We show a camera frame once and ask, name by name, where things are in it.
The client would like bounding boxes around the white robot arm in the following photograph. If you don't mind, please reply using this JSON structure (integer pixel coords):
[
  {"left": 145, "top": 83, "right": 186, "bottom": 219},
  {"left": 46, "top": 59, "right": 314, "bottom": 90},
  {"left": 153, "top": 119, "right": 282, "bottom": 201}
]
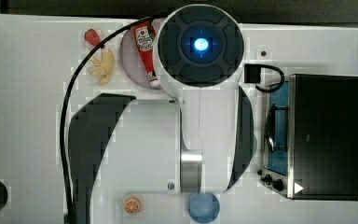
[{"left": 68, "top": 4, "right": 254, "bottom": 224}]

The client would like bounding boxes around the pink oval plate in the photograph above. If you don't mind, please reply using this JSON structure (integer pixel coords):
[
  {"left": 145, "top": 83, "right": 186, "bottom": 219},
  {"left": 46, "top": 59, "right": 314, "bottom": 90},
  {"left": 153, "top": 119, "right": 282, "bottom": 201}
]
[{"left": 119, "top": 21, "right": 160, "bottom": 90}]

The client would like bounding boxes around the red ketchup bottle toy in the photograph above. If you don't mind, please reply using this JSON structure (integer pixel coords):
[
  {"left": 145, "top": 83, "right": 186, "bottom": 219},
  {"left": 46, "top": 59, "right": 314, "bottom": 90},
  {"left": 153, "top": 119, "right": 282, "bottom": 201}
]
[{"left": 131, "top": 21, "right": 159, "bottom": 88}]

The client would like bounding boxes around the yellow banana peel toy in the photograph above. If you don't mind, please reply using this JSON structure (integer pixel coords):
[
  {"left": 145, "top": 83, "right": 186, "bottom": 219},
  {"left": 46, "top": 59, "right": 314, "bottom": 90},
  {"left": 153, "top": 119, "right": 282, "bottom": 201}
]
[{"left": 90, "top": 49, "right": 115, "bottom": 86}]

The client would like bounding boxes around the blue bowl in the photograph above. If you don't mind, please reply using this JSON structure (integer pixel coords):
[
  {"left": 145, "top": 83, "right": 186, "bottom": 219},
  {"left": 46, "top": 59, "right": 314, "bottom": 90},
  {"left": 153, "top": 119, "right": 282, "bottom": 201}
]
[{"left": 187, "top": 192, "right": 220, "bottom": 224}]

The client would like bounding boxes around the orange slice toy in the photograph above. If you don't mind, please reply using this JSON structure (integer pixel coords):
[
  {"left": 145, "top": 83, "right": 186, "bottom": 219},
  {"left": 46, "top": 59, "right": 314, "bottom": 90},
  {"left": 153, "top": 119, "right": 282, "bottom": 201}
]
[{"left": 123, "top": 196, "right": 142, "bottom": 215}]

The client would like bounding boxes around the red strawberry toy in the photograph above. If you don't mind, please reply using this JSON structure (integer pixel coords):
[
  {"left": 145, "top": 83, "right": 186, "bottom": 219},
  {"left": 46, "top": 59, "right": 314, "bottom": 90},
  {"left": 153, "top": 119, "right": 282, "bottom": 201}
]
[{"left": 84, "top": 29, "right": 101, "bottom": 47}]

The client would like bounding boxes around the black toaster oven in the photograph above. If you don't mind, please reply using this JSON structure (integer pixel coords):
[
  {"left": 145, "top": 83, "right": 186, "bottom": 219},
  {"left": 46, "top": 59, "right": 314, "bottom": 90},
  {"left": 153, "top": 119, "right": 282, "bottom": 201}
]
[{"left": 258, "top": 74, "right": 358, "bottom": 201}]

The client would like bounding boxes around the black cable with plug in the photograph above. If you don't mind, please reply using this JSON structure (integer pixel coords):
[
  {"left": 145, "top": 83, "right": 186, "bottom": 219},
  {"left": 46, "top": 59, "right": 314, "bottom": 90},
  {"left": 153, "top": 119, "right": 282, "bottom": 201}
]
[{"left": 243, "top": 63, "right": 285, "bottom": 93}]

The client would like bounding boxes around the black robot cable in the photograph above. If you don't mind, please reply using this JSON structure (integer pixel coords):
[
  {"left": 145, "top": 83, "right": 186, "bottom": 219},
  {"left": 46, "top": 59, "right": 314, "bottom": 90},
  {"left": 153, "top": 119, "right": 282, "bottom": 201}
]
[{"left": 59, "top": 10, "right": 172, "bottom": 224}]

